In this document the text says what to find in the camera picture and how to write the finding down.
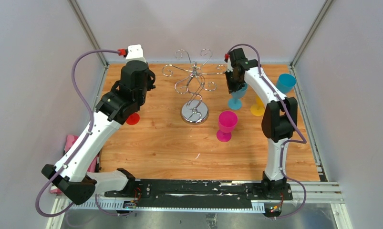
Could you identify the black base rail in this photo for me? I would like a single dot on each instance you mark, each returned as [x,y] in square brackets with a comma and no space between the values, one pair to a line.
[215,196]

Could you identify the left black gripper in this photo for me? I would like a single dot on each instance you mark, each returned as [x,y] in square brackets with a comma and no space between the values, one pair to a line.
[150,85]

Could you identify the chrome wine glass rack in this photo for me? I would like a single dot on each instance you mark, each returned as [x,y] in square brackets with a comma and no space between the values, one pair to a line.
[194,111]

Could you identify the red wine glass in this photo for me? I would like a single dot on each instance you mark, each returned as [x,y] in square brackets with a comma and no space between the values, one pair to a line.
[133,119]

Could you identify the pink wine glass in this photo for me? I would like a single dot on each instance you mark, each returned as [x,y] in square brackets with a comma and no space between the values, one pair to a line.
[227,122]

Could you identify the blue wine glass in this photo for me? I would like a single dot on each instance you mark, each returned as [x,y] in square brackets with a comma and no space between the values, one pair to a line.
[235,103]
[285,83]

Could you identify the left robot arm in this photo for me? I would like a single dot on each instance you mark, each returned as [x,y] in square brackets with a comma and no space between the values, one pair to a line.
[70,175]

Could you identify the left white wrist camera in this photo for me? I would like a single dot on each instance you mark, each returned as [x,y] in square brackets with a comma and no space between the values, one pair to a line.
[135,53]

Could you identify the yellow wine glass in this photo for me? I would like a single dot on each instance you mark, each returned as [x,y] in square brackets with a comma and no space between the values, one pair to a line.
[258,109]

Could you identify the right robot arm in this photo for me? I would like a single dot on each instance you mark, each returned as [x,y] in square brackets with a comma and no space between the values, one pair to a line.
[279,121]

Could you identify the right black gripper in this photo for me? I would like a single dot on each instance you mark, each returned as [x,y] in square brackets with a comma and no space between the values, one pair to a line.
[232,88]

